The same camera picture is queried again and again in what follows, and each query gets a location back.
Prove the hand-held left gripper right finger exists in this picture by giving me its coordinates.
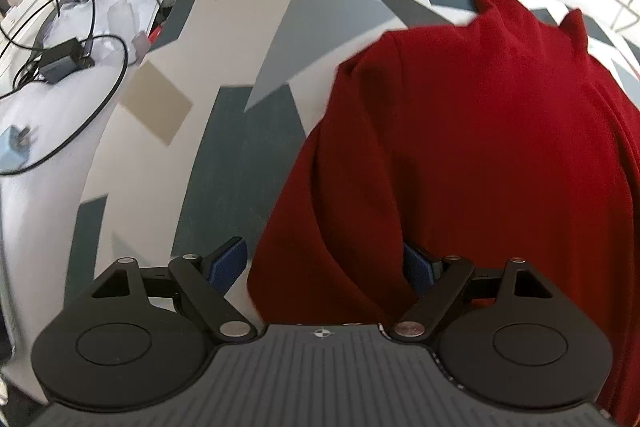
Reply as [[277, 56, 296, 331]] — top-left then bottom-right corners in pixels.
[[392, 242, 551, 341]]

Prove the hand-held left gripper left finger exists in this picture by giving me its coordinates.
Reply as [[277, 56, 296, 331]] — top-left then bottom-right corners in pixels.
[[89, 236, 256, 341]]

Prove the red sweater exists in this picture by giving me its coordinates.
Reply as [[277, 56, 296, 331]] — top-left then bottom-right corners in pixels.
[[247, 0, 640, 427]]

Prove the blue plug adapter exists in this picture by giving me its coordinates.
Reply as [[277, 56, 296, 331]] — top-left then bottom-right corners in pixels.
[[0, 124, 39, 173]]

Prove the dark grey charger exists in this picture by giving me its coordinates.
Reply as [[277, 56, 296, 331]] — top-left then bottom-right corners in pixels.
[[39, 37, 96, 83]]

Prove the black power adapter with cable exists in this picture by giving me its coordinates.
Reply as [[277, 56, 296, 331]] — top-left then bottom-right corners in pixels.
[[0, 0, 132, 178]]

